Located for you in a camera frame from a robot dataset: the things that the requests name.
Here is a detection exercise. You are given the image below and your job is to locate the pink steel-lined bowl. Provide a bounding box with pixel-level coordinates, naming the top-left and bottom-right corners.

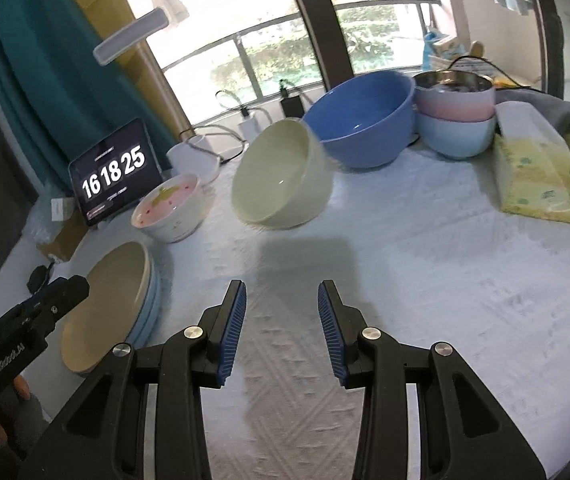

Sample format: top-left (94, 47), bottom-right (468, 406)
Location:
top-left (412, 70), bottom-right (496, 123)

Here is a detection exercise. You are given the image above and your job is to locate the large blue plate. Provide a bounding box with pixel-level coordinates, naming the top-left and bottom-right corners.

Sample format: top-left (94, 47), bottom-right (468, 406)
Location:
top-left (126, 260), bottom-right (161, 348)

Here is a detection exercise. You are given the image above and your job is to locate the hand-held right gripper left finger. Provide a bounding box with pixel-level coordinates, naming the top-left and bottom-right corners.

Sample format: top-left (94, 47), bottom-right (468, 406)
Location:
top-left (17, 279), bottom-right (248, 480)

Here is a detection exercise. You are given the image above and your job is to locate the strawberry print bowl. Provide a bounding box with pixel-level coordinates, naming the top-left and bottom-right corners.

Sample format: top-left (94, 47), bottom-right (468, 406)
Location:
top-left (131, 172), bottom-right (216, 244)

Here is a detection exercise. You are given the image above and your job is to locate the balcony railing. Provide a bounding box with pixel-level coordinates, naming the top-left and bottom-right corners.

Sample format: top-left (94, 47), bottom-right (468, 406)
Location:
top-left (162, 0), bottom-right (443, 106)

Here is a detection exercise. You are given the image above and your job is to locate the dark sliding door frame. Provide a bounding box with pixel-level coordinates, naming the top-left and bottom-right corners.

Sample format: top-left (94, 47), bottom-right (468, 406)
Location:
top-left (280, 0), bottom-right (356, 96)

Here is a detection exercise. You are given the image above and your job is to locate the brown cardboard box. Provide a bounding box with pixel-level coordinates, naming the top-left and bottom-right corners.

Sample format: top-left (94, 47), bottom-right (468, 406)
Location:
top-left (35, 210), bottom-right (90, 261)

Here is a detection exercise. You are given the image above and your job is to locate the person's left hand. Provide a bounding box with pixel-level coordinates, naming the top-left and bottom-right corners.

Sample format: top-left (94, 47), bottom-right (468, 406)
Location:
top-left (12, 374), bottom-right (32, 402)

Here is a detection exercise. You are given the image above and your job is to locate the blue plastic bag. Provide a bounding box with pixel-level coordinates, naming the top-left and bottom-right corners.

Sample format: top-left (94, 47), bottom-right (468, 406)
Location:
top-left (421, 30), bottom-right (446, 72)

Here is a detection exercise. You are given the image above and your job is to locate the large blue bowl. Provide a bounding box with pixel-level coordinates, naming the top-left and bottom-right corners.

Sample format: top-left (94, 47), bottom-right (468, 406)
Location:
top-left (302, 70), bottom-right (417, 169)

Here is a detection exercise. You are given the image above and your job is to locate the black lamp cable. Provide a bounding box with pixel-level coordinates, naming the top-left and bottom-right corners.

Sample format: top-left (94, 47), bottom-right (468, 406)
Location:
top-left (180, 127), bottom-right (248, 161)

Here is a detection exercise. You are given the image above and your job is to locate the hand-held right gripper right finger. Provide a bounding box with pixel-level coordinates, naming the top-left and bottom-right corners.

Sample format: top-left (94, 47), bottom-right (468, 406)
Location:
top-left (317, 280), bottom-right (548, 480)

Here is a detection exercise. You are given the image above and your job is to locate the patterned tissue box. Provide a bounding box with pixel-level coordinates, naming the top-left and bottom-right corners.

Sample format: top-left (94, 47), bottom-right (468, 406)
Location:
top-left (435, 36), bottom-right (466, 58)

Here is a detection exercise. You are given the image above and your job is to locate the light blue bowl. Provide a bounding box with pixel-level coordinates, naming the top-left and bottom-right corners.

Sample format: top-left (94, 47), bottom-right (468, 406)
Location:
top-left (416, 110), bottom-right (497, 161)

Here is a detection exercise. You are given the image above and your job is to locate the black looped charger cable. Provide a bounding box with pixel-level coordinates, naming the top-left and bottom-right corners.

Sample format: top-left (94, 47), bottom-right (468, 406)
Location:
top-left (215, 89), bottom-right (246, 116)

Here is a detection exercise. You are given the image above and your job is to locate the teal curtain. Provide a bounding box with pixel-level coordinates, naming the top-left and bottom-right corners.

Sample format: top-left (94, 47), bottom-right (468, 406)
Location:
top-left (0, 0), bottom-right (138, 196)

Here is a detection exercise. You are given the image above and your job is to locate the long black cable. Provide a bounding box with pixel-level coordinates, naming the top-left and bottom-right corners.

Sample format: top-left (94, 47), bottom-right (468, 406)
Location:
top-left (445, 55), bottom-right (541, 91)

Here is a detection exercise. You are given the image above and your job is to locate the yellow tissue packet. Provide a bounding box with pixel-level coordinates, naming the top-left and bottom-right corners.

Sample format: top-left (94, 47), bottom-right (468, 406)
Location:
top-left (494, 101), bottom-right (570, 224)

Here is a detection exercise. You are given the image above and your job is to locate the beige plate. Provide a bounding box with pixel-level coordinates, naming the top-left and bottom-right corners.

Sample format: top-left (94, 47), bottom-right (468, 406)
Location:
top-left (60, 241), bottom-right (152, 375)

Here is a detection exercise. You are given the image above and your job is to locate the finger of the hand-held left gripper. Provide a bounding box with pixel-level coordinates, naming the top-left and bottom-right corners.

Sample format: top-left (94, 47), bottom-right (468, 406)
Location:
top-left (15, 292), bottom-right (52, 318)
top-left (30, 275), bottom-right (90, 331)

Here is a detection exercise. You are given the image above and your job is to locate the black round device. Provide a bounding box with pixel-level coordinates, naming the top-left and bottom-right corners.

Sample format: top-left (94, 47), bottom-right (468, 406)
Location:
top-left (27, 265), bottom-right (50, 293)

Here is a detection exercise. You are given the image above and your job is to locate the cardboard box with plastic bag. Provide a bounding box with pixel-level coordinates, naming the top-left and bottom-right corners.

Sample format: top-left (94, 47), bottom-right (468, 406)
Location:
top-left (22, 195), bottom-right (73, 251)

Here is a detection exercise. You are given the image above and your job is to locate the small blue plate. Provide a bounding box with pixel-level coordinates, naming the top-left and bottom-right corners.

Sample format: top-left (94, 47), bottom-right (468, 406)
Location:
top-left (130, 255), bottom-right (156, 341)

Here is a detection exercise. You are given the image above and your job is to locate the black tablet with clock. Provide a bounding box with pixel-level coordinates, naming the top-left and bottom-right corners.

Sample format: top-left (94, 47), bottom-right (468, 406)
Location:
top-left (68, 117), bottom-right (163, 227)

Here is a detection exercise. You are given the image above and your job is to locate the white charger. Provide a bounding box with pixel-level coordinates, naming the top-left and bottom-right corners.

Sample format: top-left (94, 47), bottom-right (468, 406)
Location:
top-left (237, 107), bottom-right (261, 138)

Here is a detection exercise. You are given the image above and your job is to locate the grey cloth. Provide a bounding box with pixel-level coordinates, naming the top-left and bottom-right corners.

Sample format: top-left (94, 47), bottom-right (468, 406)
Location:
top-left (495, 87), bottom-right (570, 136)

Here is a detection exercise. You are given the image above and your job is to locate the white desk lamp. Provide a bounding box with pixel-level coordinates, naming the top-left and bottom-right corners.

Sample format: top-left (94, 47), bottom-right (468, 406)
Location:
top-left (92, 7), bottom-right (221, 186)

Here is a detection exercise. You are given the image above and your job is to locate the pale green bowl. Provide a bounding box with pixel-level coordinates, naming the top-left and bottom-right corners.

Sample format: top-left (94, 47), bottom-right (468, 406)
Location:
top-left (230, 117), bottom-right (335, 232)

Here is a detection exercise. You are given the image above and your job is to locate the black charger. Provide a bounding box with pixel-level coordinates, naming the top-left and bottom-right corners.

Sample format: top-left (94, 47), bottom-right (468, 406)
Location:
top-left (279, 82), bottom-right (306, 117)

